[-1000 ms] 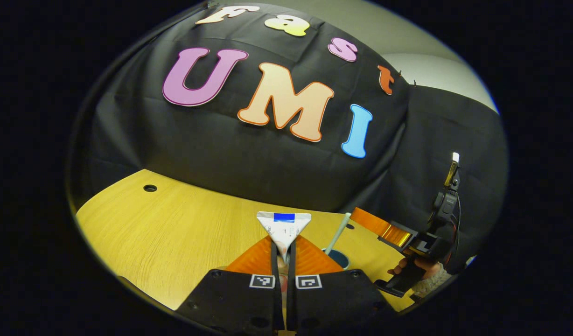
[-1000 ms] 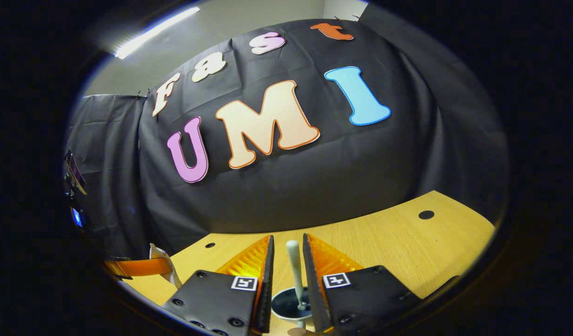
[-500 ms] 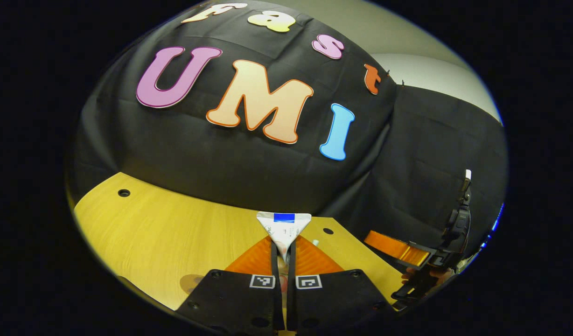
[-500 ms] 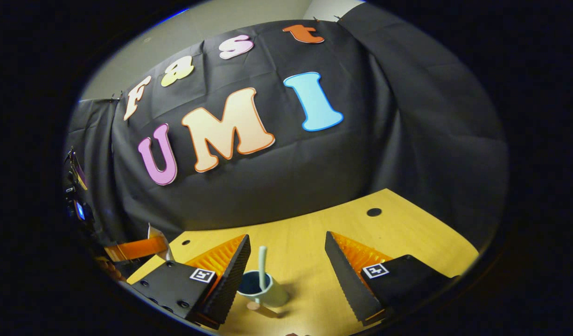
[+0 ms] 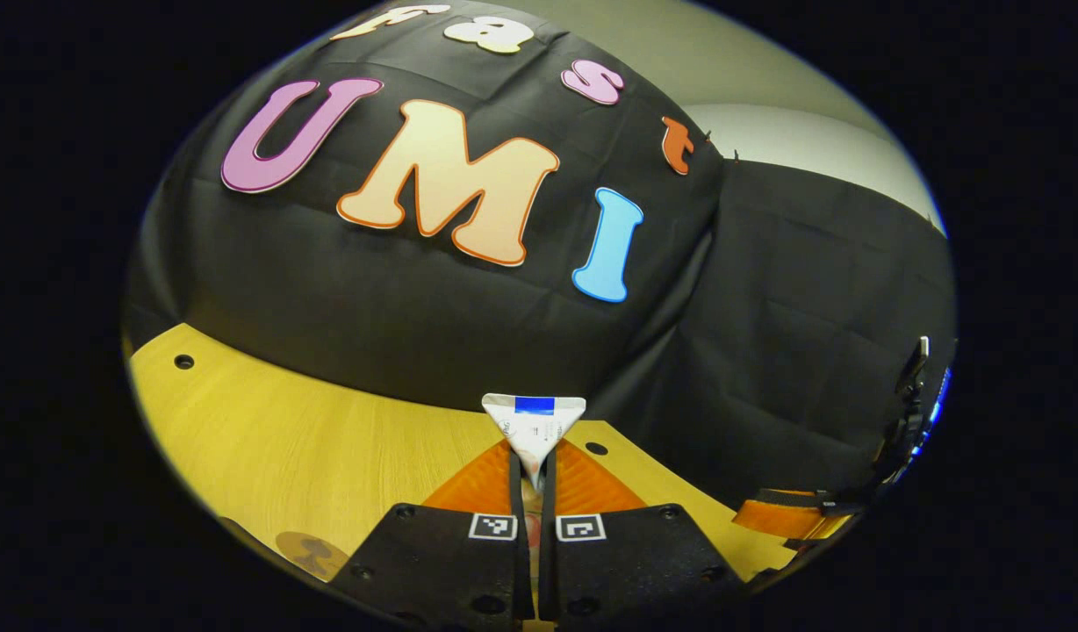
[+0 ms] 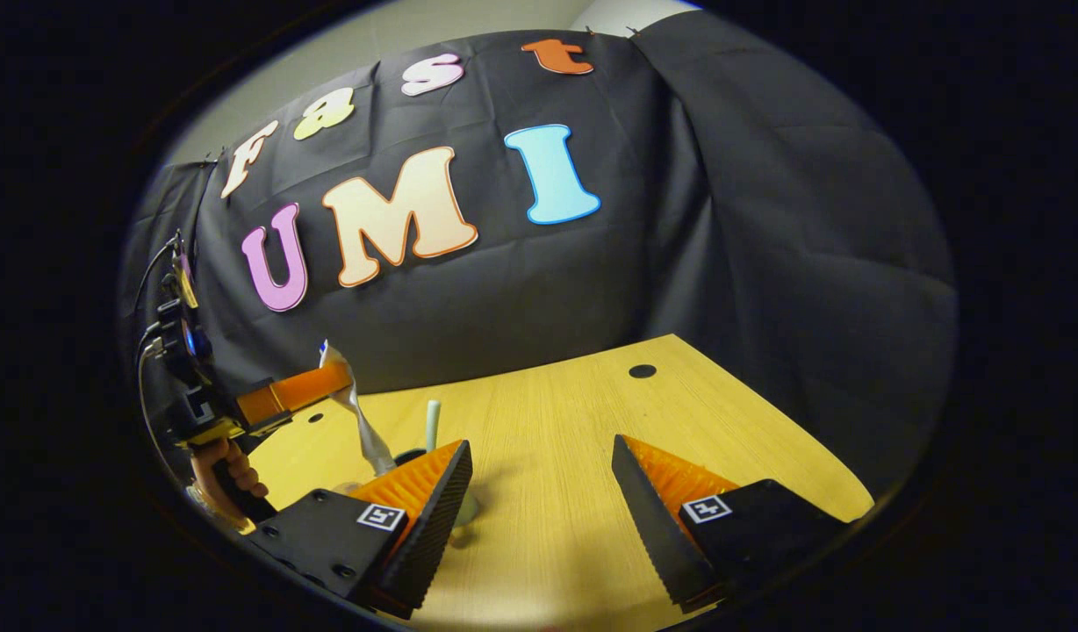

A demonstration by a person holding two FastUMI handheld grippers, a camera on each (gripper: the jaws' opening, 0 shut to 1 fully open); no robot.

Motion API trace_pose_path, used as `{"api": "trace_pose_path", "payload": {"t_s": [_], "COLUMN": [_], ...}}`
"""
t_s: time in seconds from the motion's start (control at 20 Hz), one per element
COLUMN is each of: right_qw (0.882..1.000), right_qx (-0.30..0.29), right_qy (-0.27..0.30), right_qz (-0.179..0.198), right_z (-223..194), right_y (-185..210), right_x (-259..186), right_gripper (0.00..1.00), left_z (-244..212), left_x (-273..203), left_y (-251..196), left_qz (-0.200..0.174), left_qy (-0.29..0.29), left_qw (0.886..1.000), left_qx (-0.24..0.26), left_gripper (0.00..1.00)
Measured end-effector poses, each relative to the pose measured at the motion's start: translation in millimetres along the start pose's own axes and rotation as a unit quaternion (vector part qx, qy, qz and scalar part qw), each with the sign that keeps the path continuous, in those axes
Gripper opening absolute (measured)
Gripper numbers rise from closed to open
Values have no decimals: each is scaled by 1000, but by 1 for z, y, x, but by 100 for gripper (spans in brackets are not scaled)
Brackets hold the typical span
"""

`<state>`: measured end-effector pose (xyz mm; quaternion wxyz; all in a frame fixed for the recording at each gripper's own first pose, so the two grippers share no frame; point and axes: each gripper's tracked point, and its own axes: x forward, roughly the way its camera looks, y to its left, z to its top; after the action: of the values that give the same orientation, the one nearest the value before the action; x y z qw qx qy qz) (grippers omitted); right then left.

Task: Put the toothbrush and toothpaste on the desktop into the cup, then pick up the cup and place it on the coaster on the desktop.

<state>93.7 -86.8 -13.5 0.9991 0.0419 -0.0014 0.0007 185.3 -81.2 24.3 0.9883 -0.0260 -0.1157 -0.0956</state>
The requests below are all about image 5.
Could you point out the white toothpaste tube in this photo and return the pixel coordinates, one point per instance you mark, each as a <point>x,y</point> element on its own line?
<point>535,430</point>

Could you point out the black backdrop cloth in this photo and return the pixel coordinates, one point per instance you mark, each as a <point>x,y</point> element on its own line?
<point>416,307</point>

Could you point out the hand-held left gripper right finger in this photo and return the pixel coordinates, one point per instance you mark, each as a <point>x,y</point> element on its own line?
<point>636,562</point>

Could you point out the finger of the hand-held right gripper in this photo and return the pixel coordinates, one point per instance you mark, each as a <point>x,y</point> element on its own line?
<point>776,516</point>

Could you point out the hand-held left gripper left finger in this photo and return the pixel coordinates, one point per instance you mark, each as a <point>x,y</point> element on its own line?
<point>442,562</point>

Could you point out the round brown coaster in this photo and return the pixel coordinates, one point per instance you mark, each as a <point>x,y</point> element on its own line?
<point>315,555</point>

